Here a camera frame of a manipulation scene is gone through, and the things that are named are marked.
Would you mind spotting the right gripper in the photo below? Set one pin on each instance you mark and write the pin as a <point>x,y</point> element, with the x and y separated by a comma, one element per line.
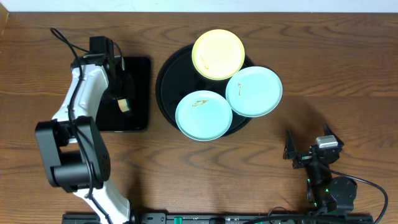
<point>289,150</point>

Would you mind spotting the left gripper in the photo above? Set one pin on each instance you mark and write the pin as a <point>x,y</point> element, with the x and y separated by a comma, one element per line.
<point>121,92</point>

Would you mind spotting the yellow green sponge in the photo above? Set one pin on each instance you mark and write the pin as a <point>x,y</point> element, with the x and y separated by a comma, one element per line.
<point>124,105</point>

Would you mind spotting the mint plate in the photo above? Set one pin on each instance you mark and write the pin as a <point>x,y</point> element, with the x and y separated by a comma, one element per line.
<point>203,115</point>
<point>254,91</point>

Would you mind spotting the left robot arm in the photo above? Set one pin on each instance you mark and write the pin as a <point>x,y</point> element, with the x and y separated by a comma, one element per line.
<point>73,152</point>

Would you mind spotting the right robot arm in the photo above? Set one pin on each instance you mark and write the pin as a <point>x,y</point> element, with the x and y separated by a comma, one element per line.
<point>329,194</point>

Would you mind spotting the black rectangular tray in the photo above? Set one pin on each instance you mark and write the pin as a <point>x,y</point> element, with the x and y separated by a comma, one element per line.
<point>110,118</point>

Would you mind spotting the round black tray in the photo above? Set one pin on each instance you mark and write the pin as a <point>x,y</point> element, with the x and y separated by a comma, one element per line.
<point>178,77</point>

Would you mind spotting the yellow plastic plate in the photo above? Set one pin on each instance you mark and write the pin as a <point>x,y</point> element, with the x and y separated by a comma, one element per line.
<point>218,54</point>

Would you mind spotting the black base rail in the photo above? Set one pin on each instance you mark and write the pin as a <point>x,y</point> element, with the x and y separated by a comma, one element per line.
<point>162,218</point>

